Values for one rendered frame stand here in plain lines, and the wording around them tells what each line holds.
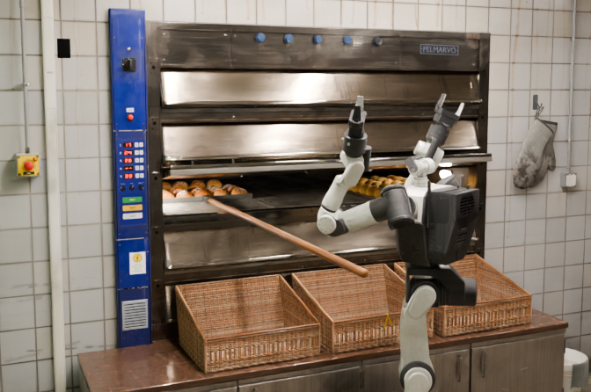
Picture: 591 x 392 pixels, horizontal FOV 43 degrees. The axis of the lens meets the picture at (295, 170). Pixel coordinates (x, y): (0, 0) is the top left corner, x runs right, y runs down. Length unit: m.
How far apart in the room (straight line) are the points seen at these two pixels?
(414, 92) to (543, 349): 1.49
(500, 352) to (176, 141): 1.92
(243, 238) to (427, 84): 1.31
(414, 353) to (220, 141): 1.37
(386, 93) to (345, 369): 1.45
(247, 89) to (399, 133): 0.90
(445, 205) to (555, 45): 1.99
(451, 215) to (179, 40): 1.54
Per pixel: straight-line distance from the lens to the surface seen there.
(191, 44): 3.63
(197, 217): 3.66
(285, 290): 3.77
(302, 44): 3.82
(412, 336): 3.13
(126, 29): 3.52
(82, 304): 3.64
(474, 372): 3.92
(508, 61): 4.46
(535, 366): 4.16
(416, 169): 2.99
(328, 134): 3.87
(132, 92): 3.51
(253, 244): 3.78
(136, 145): 3.52
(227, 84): 3.66
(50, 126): 3.48
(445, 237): 2.93
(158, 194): 3.60
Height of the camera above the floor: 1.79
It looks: 6 degrees down
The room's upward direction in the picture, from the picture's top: straight up
